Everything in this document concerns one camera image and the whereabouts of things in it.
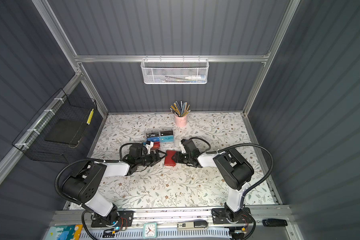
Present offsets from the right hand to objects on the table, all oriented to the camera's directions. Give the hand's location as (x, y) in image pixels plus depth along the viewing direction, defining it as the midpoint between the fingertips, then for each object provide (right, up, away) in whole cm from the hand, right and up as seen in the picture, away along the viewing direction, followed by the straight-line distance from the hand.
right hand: (175, 159), depth 94 cm
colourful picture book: (-51, -29, -24) cm, 64 cm away
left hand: (-6, +2, -4) cm, 8 cm away
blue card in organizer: (-15, +12, +5) cm, 20 cm away
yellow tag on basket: (-47, +26, -11) cm, 55 cm away
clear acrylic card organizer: (-13, +16, +3) cm, 21 cm away
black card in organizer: (-6, +16, +6) cm, 18 cm away
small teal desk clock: (-11, -28, -25) cm, 39 cm away
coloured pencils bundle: (+3, +34, +15) cm, 37 cm away
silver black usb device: (+9, -25, -25) cm, 37 cm away
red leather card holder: (-4, -1, 0) cm, 5 cm away
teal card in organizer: (-5, +13, +6) cm, 15 cm away
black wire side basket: (-56, +18, -19) cm, 62 cm away
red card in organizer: (-13, +8, +4) cm, 16 cm away
